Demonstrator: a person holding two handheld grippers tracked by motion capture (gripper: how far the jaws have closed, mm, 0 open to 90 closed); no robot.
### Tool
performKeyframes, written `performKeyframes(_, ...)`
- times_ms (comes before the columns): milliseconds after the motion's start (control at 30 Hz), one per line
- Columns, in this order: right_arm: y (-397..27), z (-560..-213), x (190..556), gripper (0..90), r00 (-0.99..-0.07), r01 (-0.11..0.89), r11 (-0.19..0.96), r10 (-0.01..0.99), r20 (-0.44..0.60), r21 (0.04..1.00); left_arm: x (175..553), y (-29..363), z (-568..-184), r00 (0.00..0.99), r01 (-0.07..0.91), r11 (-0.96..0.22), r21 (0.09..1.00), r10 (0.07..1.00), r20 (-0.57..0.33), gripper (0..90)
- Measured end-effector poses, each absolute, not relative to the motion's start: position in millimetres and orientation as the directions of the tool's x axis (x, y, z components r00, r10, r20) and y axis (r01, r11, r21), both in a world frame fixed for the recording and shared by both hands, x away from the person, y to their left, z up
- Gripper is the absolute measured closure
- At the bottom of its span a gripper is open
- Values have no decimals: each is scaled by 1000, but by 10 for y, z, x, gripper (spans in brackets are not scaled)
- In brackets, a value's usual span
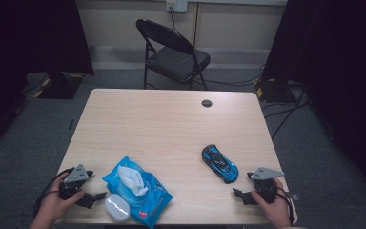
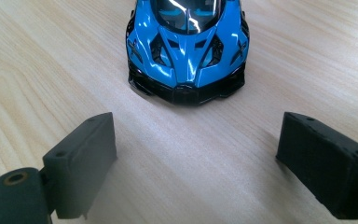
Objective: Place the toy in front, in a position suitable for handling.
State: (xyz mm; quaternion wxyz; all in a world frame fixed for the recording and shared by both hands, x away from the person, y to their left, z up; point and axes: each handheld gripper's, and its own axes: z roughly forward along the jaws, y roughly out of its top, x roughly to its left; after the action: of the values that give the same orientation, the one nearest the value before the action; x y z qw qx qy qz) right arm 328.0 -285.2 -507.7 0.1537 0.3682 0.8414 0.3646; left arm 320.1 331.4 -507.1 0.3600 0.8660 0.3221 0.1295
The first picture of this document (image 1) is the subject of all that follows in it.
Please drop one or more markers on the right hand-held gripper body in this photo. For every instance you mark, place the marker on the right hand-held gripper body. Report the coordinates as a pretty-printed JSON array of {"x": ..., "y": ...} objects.
[{"x": 263, "y": 174}]

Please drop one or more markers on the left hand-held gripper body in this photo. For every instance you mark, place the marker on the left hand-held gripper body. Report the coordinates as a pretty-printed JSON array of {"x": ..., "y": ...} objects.
[{"x": 74, "y": 176}]

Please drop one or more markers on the blue and black toy car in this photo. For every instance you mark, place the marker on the blue and black toy car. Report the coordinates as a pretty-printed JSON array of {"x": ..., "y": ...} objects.
[{"x": 219, "y": 163}]

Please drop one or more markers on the white wet wipe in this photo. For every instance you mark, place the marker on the white wet wipe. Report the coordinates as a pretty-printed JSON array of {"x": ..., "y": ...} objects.
[{"x": 130, "y": 179}]

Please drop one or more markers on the blue wet wipes pack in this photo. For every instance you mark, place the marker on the blue wet wipes pack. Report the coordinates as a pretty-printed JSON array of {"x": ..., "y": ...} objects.
[{"x": 154, "y": 197}]

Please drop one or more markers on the person's right hand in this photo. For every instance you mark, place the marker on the person's right hand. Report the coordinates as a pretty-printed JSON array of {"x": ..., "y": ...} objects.
[{"x": 276, "y": 213}]

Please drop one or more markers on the person's left hand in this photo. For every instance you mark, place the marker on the person's left hand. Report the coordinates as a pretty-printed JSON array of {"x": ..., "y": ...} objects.
[{"x": 52, "y": 206}]

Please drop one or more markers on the black stand base yellow tape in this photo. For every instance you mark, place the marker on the black stand base yellow tape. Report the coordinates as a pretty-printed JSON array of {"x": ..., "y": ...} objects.
[
  {"x": 273, "y": 90},
  {"x": 60, "y": 87}
]

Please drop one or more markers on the dark round table grommet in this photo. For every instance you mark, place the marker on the dark round table grommet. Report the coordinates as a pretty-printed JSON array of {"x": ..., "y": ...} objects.
[{"x": 207, "y": 103}]

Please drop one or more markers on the black folding chair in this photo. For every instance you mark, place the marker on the black folding chair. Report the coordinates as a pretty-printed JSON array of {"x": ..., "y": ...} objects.
[{"x": 174, "y": 60}]

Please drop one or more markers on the black curtain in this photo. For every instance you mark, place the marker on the black curtain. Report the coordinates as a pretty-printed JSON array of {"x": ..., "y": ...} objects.
[
  {"x": 346, "y": 63},
  {"x": 28, "y": 38}
]

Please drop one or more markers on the beige wall conduit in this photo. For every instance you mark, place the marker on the beige wall conduit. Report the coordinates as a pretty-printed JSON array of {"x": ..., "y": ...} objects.
[{"x": 196, "y": 25}]

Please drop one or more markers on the white wall socket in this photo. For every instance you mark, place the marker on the white wall socket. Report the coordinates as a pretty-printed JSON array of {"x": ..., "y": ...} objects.
[{"x": 177, "y": 5}]

